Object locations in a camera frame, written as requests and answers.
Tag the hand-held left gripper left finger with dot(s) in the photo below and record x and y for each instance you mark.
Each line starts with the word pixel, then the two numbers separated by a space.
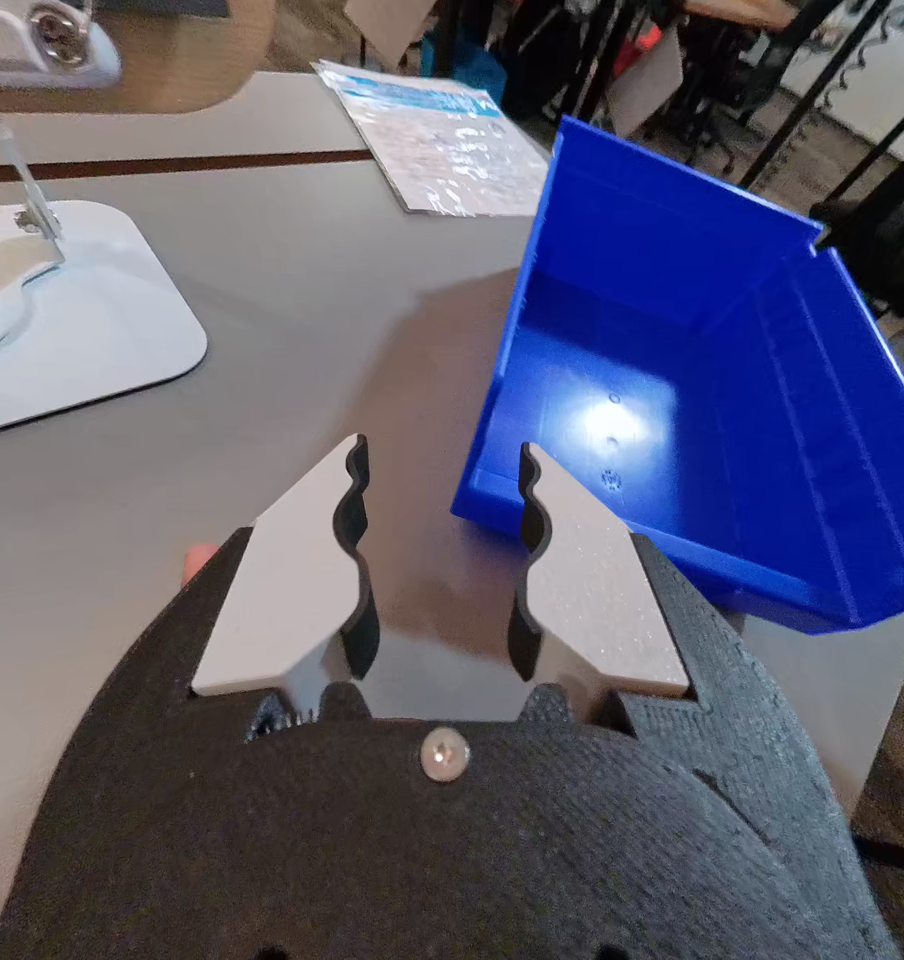
pixel 287 600

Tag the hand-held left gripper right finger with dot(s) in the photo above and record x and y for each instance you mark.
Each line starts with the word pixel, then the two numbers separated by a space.
pixel 609 600

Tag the blue plastic bin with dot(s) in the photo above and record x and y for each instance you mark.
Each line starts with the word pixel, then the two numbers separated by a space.
pixel 609 360

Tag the grey desk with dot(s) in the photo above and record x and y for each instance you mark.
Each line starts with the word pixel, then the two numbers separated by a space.
pixel 309 300

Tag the person's left hand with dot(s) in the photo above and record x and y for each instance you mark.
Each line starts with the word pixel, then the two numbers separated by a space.
pixel 198 561

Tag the white document stand wooden board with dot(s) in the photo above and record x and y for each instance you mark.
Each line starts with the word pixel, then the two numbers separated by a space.
pixel 106 322

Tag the blue white paper leaflet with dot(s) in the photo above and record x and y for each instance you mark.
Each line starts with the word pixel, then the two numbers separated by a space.
pixel 452 142

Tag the upright cardboard piece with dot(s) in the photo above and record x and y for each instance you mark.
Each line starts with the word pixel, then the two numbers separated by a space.
pixel 388 26

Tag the background wooden table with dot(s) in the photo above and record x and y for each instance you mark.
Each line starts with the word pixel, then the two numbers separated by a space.
pixel 744 11

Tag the black metal frame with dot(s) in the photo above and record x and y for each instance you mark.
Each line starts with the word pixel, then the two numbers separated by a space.
pixel 898 247

